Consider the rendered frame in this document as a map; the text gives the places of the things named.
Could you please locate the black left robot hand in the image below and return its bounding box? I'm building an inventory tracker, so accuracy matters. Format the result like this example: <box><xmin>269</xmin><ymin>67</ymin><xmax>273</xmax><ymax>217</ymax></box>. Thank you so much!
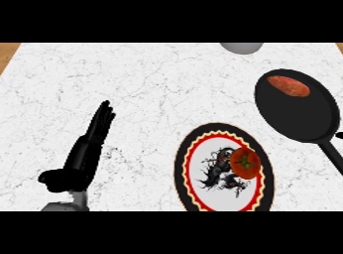
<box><xmin>37</xmin><ymin>99</ymin><xmax>117</xmax><ymax>193</ymax></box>

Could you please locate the black frying pan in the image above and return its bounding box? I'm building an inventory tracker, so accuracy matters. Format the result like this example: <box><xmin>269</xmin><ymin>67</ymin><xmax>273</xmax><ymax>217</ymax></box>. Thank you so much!
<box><xmin>254</xmin><ymin>68</ymin><xmax>343</xmax><ymax>196</ymax></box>

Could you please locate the reddish brown sweet potato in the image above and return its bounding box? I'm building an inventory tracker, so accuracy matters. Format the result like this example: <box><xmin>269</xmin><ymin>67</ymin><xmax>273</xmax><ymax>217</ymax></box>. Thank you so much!
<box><xmin>264</xmin><ymin>74</ymin><xmax>312</xmax><ymax>98</ymax></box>

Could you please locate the black rimmed dragon plate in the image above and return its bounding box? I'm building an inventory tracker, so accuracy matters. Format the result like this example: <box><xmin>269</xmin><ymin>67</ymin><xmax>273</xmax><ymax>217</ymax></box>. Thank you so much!
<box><xmin>173</xmin><ymin>122</ymin><xmax>275</xmax><ymax>212</ymax></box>

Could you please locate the red tomato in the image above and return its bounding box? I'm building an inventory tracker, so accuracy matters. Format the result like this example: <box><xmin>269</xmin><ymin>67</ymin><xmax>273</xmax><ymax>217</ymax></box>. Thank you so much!
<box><xmin>229</xmin><ymin>147</ymin><xmax>261</xmax><ymax>181</ymax></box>

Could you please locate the grey rounded object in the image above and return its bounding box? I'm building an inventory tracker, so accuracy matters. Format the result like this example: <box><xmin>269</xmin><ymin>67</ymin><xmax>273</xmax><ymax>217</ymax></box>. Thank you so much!
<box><xmin>219</xmin><ymin>43</ymin><xmax>264</xmax><ymax>56</ymax></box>

